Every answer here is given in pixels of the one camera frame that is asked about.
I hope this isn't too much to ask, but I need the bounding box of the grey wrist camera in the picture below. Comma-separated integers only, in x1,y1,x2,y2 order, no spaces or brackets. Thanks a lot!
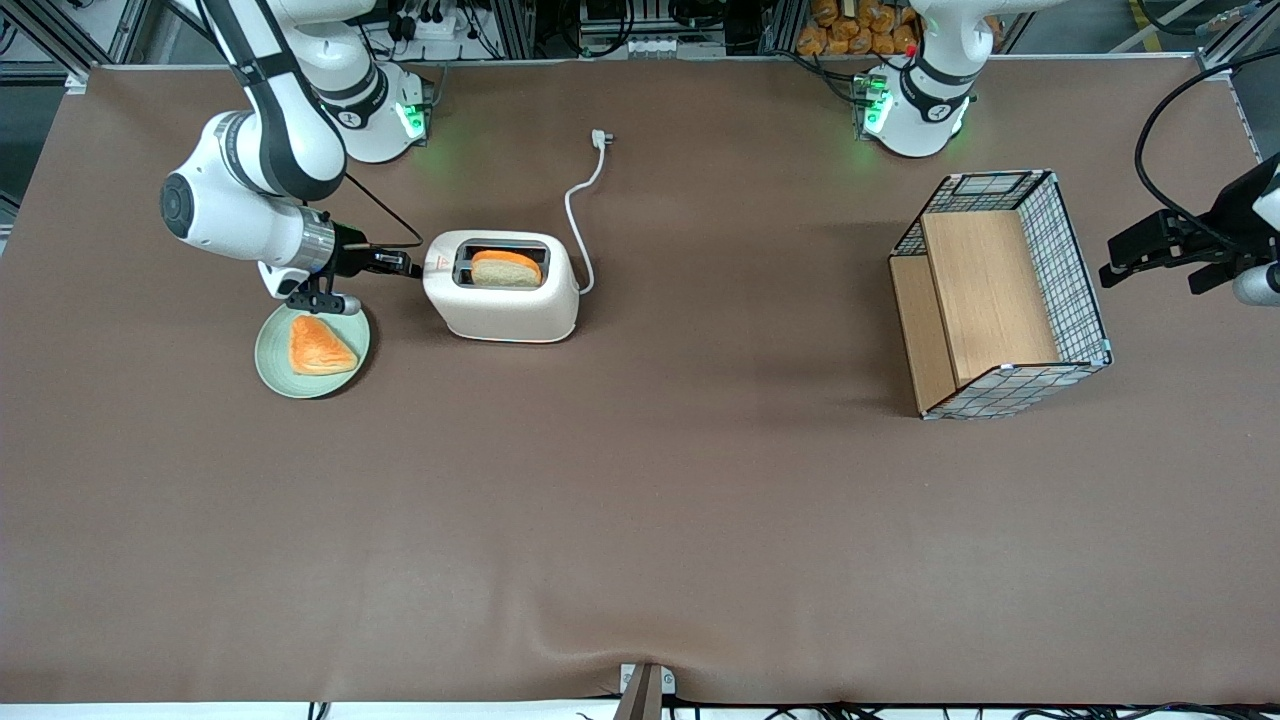
285,285,362,317
1233,262,1280,307

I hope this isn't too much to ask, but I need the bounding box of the pale green round plate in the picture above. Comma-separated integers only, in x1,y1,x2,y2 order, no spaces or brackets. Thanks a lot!
254,300,371,400

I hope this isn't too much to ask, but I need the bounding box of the white toaster power cord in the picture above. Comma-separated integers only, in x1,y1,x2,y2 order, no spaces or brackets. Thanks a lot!
564,129,615,296

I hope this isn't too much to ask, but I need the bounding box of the white power strip with plugs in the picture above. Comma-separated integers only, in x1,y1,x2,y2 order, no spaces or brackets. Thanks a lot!
385,0,483,43

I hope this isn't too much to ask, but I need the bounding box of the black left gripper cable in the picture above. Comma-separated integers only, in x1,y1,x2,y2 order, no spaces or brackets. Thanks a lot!
1134,50,1280,251

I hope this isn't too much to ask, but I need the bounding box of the wire basket with wooden shelf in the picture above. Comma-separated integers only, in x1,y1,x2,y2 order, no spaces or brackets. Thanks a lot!
889,170,1113,421

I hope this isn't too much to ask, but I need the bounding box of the brown table cover mat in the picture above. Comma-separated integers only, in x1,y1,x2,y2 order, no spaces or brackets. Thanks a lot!
0,55,1280,707

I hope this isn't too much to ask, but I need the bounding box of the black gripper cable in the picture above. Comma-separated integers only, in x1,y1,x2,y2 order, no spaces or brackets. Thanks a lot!
1134,50,1280,251
340,172,424,249

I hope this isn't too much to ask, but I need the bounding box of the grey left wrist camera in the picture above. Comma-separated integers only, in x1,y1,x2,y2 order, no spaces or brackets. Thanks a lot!
1233,262,1280,307

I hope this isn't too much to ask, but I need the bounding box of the bread slice with orange crust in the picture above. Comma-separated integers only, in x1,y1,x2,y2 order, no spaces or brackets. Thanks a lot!
470,250,544,290

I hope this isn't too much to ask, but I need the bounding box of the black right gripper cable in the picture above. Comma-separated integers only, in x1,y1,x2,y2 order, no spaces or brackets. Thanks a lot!
340,172,424,249

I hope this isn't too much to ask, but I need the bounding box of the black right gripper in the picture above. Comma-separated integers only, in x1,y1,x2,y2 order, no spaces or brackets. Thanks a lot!
333,224,423,281

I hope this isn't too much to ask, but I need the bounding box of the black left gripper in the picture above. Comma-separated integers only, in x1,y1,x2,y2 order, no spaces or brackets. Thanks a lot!
1100,210,1241,294

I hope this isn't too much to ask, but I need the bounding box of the white two-slot toaster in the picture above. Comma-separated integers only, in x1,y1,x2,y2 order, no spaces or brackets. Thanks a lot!
422,230,581,344

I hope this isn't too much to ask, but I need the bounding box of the bag of brown buns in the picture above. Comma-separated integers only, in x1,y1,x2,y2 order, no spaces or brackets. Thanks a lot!
796,0,921,57

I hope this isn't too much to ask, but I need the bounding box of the triangular orange pastry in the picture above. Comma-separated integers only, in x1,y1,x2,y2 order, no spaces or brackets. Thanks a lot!
288,315,359,377

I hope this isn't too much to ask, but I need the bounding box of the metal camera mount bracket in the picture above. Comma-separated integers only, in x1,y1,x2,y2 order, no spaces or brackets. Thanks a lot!
612,662,677,720

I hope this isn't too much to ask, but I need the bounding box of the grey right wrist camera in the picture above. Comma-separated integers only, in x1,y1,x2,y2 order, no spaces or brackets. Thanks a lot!
285,285,362,317

